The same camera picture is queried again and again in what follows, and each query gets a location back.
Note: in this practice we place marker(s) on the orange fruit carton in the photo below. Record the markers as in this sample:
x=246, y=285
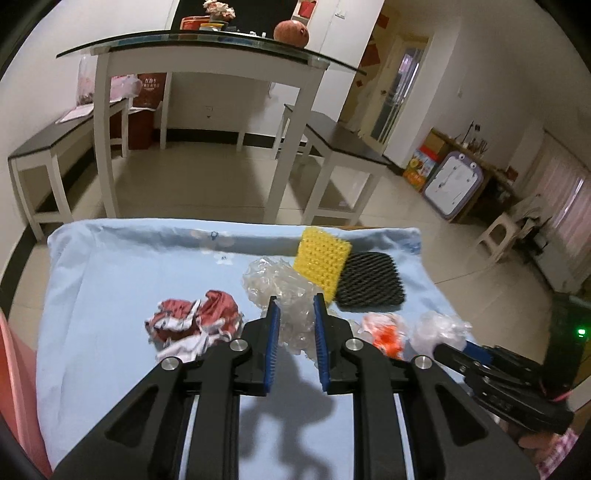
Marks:
x=418, y=168

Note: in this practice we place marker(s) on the light blue printed blanket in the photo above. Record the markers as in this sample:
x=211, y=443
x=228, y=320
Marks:
x=115, y=277

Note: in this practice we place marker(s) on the pinkish plastic bag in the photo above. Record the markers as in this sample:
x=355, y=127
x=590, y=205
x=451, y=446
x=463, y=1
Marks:
x=124, y=86

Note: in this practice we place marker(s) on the white paper sheet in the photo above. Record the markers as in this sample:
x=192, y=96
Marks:
x=74, y=113

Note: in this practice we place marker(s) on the dark-top white bench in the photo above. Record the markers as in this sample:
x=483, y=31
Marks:
x=46, y=138
x=341, y=138

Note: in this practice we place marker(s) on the red box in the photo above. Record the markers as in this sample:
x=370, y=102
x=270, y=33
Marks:
x=306, y=8

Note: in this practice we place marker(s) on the pomegranate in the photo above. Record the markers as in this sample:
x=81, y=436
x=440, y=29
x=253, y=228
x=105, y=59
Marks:
x=291, y=33

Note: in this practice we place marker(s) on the red white paper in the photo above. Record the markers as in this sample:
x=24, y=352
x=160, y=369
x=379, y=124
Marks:
x=194, y=318

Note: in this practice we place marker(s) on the person's right hand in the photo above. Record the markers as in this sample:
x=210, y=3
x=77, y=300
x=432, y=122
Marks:
x=533, y=443

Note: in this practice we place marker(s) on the glass door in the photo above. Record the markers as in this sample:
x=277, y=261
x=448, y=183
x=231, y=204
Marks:
x=392, y=110

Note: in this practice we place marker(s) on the black foam net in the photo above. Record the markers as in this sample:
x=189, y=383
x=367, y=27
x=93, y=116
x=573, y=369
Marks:
x=369, y=281

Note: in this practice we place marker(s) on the white plastic stool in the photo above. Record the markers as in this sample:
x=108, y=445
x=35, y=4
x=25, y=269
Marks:
x=498, y=233

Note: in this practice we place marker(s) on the cluttered wooden desk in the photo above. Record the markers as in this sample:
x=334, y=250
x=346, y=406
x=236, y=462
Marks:
x=496, y=177

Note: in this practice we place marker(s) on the yellow-lid white container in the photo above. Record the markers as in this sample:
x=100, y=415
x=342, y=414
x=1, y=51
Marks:
x=219, y=25

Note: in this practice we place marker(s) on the pink plastic bucket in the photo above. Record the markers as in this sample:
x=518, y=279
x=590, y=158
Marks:
x=18, y=392

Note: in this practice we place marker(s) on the white glass-top table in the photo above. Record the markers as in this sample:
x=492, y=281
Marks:
x=184, y=55

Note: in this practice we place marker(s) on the dark red paper bag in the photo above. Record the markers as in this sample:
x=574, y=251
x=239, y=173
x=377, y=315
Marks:
x=145, y=115

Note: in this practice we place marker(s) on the pile of clothes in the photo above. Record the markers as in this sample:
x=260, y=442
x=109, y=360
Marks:
x=535, y=214

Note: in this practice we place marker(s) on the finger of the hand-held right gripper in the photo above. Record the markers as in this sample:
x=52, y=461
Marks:
x=475, y=349
x=450, y=356

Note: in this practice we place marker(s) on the orange white plastic bag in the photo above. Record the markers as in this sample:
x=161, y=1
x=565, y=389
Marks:
x=385, y=334

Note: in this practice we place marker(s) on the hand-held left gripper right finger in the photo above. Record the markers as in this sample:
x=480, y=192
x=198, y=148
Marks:
x=322, y=341

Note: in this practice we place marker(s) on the pink window curtain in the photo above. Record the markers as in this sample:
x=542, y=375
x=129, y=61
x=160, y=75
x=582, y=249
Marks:
x=563, y=184

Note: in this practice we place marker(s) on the pink flower bouquet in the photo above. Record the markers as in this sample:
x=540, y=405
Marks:
x=219, y=9

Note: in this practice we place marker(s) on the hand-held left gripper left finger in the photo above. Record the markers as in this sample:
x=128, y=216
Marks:
x=272, y=341

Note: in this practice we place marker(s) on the red paper wall decoration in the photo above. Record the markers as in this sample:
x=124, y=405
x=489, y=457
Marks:
x=370, y=56

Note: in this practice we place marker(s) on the person's right forearm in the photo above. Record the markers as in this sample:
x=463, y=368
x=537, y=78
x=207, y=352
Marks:
x=563, y=454

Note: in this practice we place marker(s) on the red round tin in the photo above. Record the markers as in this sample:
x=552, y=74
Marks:
x=194, y=23

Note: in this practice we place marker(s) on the yellow foam net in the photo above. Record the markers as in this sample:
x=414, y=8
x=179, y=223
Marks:
x=321, y=258

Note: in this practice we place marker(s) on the brown cardboard box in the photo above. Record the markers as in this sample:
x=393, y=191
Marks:
x=434, y=144

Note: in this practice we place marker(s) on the clear bubble wrap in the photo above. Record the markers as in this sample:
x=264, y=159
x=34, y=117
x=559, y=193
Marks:
x=291, y=286

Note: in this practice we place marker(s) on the black television screen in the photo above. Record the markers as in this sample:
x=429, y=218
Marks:
x=258, y=14

